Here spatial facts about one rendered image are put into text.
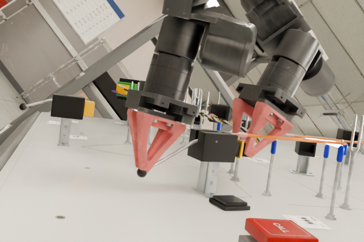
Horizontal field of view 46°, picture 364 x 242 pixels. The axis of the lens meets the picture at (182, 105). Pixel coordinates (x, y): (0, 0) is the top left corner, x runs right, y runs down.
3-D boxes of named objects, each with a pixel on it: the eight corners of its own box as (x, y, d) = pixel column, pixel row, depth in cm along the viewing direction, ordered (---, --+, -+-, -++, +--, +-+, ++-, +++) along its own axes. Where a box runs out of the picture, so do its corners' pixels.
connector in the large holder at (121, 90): (135, 98, 126) (137, 84, 125) (131, 98, 123) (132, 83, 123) (118, 95, 128) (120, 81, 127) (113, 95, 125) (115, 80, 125)
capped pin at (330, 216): (323, 217, 58) (335, 138, 57) (326, 216, 59) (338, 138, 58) (333, 221, 57) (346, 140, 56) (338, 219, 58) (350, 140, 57)
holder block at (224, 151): (186, 155, 63) (190, 128, 63) (219, 156, 65) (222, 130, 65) (201, 161, 59) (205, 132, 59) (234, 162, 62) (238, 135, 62)
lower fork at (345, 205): (354, 210, 64) (369, 116, 63) (344, 209, 63) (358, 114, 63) (345, 206, 66) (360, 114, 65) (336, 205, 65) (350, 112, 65)
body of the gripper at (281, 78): (259, 112, 72) (279, 74, 73) (302, 122, 63) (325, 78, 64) (232, 92, 69) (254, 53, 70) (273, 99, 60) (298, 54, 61)
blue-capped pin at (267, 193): (259, 193, 67) (267, 138, 66) (267, 193, 67) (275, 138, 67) (266, 196, 65) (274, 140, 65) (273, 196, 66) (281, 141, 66)
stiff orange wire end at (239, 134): (227, 135, 51) (228, 130, 51) (341, 144, 58) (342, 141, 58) (233, 136, 50) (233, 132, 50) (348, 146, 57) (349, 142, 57)
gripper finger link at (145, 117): (151, 167, 63) (169, 105, 63) (173, 179, 57) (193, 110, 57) (108, 157, 60) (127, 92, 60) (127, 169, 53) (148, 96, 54)
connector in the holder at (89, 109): (82, 113, 89) (84, 100, 89) (92, 115, 90) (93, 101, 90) (83, 116, 85) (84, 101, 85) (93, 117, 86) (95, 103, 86)
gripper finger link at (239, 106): (240, 157, 70) (267, 107, 71) (268, 168, 63) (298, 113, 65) (210, 137, 66) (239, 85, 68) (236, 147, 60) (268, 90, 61)
